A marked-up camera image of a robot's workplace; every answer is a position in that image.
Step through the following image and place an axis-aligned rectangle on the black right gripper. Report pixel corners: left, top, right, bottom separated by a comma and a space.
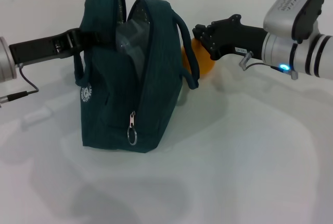
192, 14, 267, 61

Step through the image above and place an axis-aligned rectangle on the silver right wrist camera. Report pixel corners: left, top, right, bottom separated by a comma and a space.
263, 0, 328, 44

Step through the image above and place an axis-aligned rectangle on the clear container with blue-rimmed lid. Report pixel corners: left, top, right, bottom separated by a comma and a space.
115, 18, 152, 82

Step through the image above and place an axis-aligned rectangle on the dark teal insulated lunch bag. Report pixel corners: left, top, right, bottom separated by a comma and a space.
74, 0, 200, 154

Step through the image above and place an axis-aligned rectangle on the yellow orange pear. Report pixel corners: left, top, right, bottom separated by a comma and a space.
182, 38, 216, 76

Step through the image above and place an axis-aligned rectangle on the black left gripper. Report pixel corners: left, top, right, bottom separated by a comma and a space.
9, 28, 116, 65

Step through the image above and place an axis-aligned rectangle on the gripper dark cable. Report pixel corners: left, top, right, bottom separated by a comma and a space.
0, 64, 40, 108
238, 51, 298, 80

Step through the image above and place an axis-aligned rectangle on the right gripper dark cable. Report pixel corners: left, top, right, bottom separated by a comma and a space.
238, 51, 298, 80

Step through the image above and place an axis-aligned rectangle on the left gripper dark cable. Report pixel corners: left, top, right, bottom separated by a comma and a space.
0, 64, 40, 108

